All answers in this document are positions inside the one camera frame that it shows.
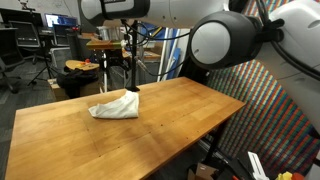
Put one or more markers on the black mesh office chair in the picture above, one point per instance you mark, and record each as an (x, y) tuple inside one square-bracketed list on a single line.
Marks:
[(25, 36)]

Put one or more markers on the black bag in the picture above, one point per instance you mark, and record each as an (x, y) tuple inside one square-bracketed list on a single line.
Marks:
[(76, 81)]

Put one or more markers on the yellow crumpled object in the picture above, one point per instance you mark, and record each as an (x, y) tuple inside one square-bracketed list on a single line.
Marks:
[(284, 176)]

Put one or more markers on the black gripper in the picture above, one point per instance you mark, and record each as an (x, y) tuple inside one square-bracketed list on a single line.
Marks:
[(116, 57)]

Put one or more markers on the white thin post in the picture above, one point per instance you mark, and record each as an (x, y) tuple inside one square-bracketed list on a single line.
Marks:
[(105, 76)]

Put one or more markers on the wooden mount plate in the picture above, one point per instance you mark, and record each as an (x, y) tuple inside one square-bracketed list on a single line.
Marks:
[(105, 45)]

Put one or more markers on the colourful striped panel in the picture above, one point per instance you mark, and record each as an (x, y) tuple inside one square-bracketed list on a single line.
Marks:
[(266, 110)]

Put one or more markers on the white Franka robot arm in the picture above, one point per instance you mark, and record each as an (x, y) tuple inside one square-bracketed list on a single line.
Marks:
[(216, 36)]

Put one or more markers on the small orange object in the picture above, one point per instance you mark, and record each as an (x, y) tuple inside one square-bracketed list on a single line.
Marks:
[(87, 61)]

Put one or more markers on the white flat plastic part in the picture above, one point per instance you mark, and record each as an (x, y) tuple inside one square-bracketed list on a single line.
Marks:
[(258, 165)]

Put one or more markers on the plain cardboard box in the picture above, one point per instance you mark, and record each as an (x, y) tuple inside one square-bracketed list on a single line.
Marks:
[(55, 90)]

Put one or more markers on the black table leg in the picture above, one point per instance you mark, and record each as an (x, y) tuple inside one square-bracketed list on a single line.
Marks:
[(216, 143)]

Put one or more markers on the cardboard box with paper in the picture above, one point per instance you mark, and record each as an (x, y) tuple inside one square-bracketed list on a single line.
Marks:
[(203, 171)]

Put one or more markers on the black vertical pole stand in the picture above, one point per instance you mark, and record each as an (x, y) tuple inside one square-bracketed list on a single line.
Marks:
[(134, 66)]

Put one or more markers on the white cloth towel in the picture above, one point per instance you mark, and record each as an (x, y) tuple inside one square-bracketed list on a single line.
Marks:
[(116, 106)]

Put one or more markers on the round wooden stool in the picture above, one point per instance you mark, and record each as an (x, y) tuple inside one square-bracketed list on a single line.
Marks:
[(81, 65)]

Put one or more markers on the lit blue computer monitor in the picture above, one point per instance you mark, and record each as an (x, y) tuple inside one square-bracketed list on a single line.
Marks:
[(61, 20)]

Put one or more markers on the blue leaning board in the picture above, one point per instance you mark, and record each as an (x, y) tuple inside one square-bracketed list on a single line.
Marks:
[(175, 60)]

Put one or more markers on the black camera tripod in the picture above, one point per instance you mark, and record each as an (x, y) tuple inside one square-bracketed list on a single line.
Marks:
[(45, 63)]

